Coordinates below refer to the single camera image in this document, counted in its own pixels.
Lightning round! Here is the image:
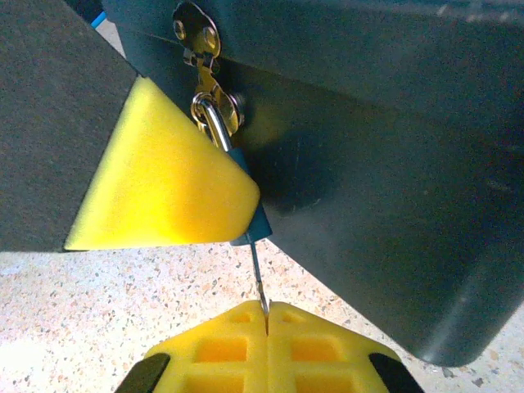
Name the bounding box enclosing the brass box hasp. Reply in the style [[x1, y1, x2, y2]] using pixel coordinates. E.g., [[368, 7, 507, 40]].
[[171, 1, 246, 139]]

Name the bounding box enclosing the starry night tin box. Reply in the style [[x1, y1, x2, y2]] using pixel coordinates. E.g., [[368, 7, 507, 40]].
[[100, 0, 524, 368]]

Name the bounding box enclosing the small blue padlock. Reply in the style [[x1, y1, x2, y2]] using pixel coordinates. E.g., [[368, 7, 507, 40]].
[[190, 92, 274, 247]]

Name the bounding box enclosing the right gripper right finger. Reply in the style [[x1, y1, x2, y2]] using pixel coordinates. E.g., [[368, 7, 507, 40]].
[[266, 300, 426, 393]]

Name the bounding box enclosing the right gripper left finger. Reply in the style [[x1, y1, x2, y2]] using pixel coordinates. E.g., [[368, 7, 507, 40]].
[[116, 300, 269, 393]]

